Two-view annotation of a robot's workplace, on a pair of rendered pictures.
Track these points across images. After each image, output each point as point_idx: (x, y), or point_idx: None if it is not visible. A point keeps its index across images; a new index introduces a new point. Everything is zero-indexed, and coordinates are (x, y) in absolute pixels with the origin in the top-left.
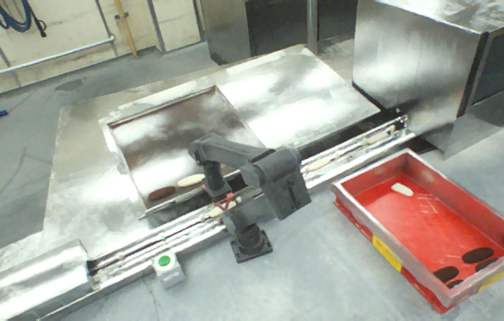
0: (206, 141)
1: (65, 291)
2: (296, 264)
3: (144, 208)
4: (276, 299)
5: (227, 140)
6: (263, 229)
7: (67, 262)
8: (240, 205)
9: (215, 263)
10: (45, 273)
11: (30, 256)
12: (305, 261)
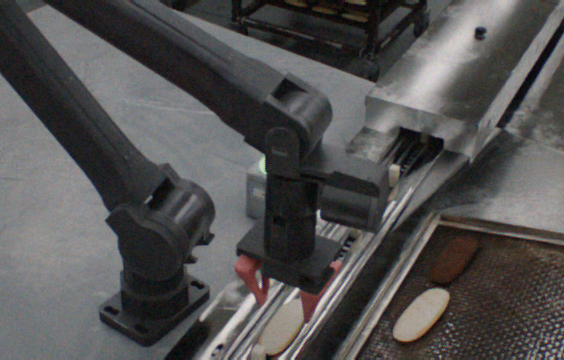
0: (262, 67)
1: (380, 79)
2: (28, 313)
3: (446, 223)
4: (43, 248)
5: (182, 38)
6: (147, 336)
7: (435, 98)
8: (173, 207)
9: (211, 254)
10: (448, 81)
11: None
12: (7, 325)
